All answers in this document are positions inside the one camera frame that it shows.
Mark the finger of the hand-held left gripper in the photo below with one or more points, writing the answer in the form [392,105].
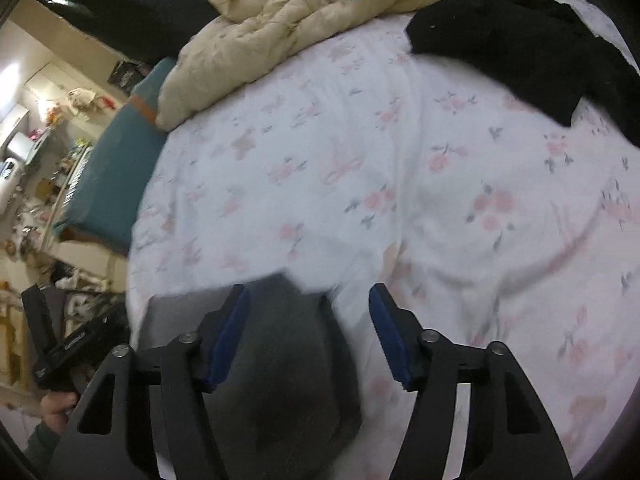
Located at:
[37,315]

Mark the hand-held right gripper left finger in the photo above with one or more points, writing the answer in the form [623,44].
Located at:
[227,340]

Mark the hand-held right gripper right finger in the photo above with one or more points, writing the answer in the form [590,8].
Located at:
[392,345]

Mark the grey pants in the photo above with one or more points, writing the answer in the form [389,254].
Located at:
[285,340]

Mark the person's left forearm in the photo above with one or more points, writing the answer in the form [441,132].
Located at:
[42,445]

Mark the person's left hand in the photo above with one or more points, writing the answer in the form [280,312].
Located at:
[57,407]

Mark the white water heater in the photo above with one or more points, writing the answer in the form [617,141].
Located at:
[10,180]

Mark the floral bed sheet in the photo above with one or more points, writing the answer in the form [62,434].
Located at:
[400,135]

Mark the hanging beige cloth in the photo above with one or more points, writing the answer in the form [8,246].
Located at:
[82,99]

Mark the black printed paper bag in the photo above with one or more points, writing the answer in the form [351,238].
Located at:
[127,74]

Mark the hanging dark garment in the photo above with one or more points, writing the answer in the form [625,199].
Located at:
[130,10]

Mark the black garment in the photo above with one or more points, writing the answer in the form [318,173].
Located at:
[525,45]

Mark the cream duvet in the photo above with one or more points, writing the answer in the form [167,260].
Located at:
[280,15]

